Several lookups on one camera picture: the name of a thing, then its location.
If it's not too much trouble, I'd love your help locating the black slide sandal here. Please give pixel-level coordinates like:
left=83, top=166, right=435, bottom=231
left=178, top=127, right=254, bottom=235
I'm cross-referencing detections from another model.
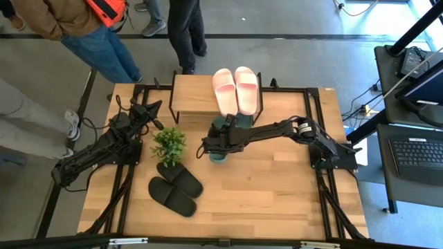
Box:
left=147, top=176, right=198, bottom=219
left=156, top=161, right=204, bottom=199

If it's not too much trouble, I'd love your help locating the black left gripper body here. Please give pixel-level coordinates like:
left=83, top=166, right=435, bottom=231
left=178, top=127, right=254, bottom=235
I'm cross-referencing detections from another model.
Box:
left=128, top=98, right=156, bottom=129

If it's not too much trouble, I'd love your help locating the black power adapter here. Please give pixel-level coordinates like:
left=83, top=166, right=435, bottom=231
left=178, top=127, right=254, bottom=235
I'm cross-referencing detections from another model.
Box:
left=399, top=46, right=431, bottom=80

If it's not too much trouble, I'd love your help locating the black horizontal beam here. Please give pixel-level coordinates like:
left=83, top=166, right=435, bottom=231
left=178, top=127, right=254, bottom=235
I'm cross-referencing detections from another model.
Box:
left=0, top=234, right=443, bottom=249

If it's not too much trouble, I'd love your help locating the black metal rig frame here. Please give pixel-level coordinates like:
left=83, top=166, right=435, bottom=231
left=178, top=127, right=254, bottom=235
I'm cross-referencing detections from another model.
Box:
left=78, top=77, right=370, bottom=243

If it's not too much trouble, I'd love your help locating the yellow cable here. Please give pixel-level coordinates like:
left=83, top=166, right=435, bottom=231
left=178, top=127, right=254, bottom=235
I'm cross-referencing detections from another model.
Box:
left=332, top=0, right=381, bottom=18

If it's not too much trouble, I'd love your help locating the potted green plant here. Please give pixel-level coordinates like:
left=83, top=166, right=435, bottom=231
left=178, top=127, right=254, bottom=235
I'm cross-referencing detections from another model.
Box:
left=150, top=126, right=188, bottom=168

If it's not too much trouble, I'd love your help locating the orange bag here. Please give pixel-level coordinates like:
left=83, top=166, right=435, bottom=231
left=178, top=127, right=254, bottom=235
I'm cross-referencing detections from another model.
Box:
left=85, top=0, right=130, bottom=29

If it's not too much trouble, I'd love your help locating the black laptop keyboard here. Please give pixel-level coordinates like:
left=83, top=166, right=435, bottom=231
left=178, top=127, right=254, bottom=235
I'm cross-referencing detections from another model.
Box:
left=388, top=136, right=443, bottom=187

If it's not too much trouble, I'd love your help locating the black desk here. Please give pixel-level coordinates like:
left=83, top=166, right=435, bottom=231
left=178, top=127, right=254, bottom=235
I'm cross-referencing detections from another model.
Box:
left=376, top=123, right=443, bottom=214
left=345, top=44, right=443, bottom=146

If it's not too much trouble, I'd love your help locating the person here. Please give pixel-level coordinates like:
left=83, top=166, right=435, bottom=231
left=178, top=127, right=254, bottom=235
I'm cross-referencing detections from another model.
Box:
left=0, top=0, right=26, bottom=32
left=167, top=0, right=209, bottom=75
left=10, top=0, right=144, bottom=84
left=134, top=0, right=168, bottom=38
left=0, top=77, right=82, bottom=161

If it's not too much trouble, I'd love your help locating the black floor cable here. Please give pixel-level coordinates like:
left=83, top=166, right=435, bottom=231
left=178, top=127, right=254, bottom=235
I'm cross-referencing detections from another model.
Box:
left=341, top=80, right=382, bottom=123

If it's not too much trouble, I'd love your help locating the wooden shelf with black frame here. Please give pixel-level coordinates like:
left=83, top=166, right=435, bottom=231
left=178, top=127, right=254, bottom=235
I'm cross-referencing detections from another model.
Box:
left=168, top=70, right=265, bottom=127

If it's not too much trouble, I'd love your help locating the black pole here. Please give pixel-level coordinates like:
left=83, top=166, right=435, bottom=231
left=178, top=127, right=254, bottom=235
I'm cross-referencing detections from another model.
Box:
left=386, top=0, right=443, bottom=57

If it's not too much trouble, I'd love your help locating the pink slide sandal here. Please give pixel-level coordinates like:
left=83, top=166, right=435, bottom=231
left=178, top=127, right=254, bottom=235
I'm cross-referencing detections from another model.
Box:
left=234, top=66, right=260, bottom=117
left=211, top=68, right=239, bottom=119

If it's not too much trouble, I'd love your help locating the green slide sandal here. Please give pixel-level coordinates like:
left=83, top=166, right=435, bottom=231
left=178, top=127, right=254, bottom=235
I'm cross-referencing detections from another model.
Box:
left=208, top=116, right=230, bottom=165
left=237, top=113, right=255, bottom=130

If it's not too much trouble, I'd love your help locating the white paper sheet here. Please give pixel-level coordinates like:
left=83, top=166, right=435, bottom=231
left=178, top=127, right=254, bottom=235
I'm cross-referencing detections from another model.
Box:
left=353, top=137, right=369, bottom=167

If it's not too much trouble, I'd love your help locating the white cable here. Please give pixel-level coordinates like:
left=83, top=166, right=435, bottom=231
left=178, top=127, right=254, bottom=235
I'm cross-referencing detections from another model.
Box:
left=366, top=46, right=443, bottom=116

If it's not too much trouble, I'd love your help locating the black monitor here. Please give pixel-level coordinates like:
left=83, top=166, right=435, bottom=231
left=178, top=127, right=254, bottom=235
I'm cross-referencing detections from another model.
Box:
left=394, top=58, right=443, bottom=129

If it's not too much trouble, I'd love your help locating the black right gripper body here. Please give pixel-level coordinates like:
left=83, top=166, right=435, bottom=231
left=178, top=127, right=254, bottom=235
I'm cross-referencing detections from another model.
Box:
left=201, top=123, right=249, bottom=157

